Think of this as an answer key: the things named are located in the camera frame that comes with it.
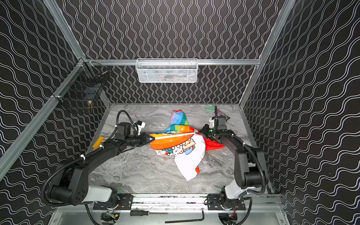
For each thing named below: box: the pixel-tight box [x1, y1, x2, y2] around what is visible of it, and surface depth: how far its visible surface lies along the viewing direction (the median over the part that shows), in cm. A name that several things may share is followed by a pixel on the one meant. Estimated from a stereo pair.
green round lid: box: [205, 104, 215, 112], surface depth 119 cm
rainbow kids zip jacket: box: [149, 109, 225, 181], surface depth 90 cm
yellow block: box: [92, 135, 105, 149], surface depth 100 cm
